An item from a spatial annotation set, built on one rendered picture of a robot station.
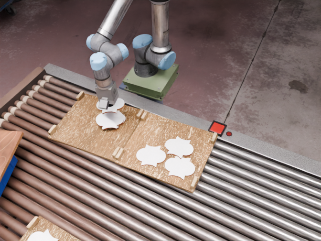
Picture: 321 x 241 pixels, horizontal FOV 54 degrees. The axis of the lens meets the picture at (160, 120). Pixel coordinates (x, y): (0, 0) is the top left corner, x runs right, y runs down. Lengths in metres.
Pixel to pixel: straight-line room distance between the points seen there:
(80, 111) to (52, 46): 2.30
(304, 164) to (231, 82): 1.79
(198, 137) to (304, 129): 1.55
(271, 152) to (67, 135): 1.04
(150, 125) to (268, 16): 2.88
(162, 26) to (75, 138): 0.73
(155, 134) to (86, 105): 0.46
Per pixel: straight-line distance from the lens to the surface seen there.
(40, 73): 2.15
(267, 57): 3.62
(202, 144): 1.59
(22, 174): 1.71
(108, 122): 1.68
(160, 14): 1.60
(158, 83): 1.87
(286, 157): 1.64
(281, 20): 4.22
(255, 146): 1.64
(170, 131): 1.64
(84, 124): 1.76
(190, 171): 1.49
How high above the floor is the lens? 2.23
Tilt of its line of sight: 50 degrees down
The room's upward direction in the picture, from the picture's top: 6 degrees counter-clockwise
